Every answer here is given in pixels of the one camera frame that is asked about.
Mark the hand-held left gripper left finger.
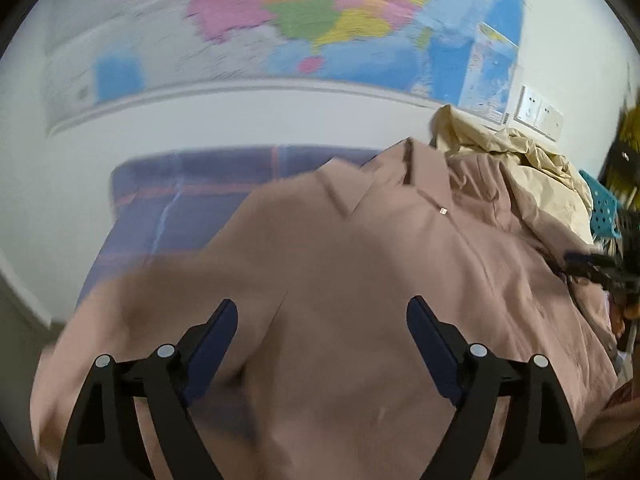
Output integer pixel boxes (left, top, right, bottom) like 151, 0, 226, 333
56, 299, 238, 480

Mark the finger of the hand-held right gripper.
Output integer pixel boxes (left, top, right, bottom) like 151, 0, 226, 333
562, 252, 616, 281

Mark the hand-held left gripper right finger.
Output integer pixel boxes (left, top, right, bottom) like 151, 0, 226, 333
406, 296, 587, 480

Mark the pink collared coat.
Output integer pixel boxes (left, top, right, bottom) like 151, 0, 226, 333
30, 137, 621, 480

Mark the teal plastic basket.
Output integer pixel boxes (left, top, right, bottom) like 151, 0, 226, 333
579, 170, 623, 239

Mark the cream yellow garment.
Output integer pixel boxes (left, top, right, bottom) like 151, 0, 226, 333
431, 105, 596, 246

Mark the yellow and black object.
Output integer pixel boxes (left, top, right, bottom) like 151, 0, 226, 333
606, 109, 640, 201

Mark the blue plaid bed sheet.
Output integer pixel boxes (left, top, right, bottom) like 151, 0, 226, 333
75, 145, 396, 311

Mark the white wall socket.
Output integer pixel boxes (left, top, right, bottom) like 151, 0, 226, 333
515, 85, 543, 126
537, 100, 565, 142

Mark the colourful wall map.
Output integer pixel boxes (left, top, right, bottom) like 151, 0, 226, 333
42, 0, 528, 136

